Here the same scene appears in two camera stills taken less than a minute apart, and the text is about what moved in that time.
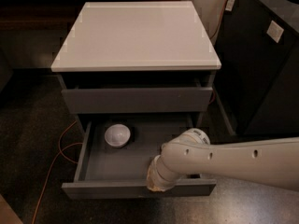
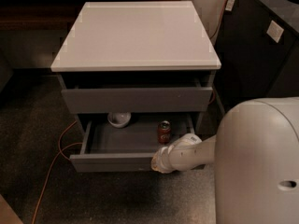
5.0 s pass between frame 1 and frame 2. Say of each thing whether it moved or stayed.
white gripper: moved
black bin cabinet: stayed
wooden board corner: stayed
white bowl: moved
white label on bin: stayed
